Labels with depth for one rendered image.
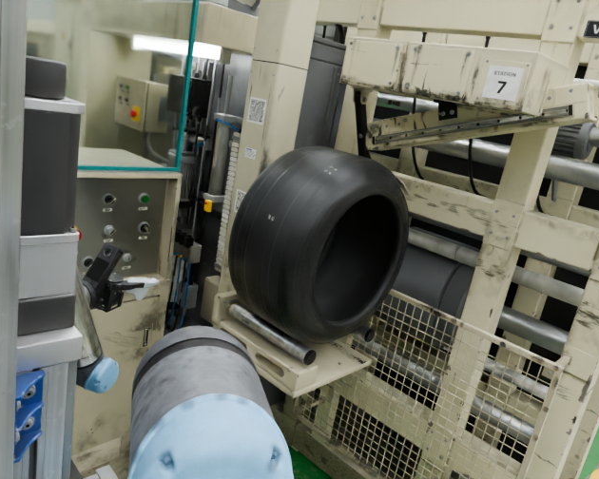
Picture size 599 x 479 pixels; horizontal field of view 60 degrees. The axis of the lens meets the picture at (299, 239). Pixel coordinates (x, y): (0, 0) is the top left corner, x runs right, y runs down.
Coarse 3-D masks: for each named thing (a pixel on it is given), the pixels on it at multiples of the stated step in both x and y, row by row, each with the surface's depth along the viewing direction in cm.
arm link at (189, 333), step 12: (168, 336) 47; (180, 336) 46; (192, 336) 46; (204, 336) 46; (216, 336) 47; (228, 336) 48; (156, 348) 46; (240, 348) 47; (144, 360) 46; (252, 360) 48; (132, 384) 47
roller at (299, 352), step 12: (228, 312) 161; (240, 312) 158; (252, 324) 154; (264, 324) 152; (264, 336) 151; (276, 336) 147; (288, 336) 146; (288, 348) 144; (300, 348) 142; (300, 360) 141; (312, 360) 142
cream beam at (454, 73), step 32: (352, 64) 162; (384, 64) 154; (416, 64) 147; (448, 64) 140; (480, 64) 135; (512, 64) 129; (544, 64) 129; (416, 96) 158; (448, 96) 142; (480, 96) 135; (544, 96) 135
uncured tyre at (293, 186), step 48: (288, 192) 131; (336, 192) 129; (384, 192) 141; (240, 240) 136; (288, 240) 126; (336, 240) 178; (384, 240) 170; (240, 288) 143; (288, 288) 129; (336, 288) 175; (384, 288) 159; (336, 336) 148
